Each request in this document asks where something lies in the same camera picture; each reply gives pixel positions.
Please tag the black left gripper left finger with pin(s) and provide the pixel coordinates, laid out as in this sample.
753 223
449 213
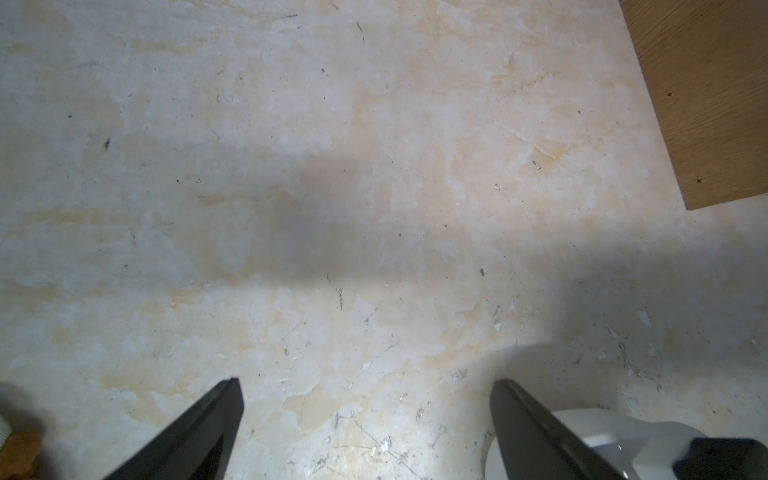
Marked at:
197 445

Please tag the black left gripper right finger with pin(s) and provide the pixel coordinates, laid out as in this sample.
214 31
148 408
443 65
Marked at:
535 445

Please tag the wooden shelf cabinet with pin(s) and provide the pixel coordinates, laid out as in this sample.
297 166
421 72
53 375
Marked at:
705 67

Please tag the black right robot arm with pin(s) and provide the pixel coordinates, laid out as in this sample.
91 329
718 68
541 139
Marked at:
663 450

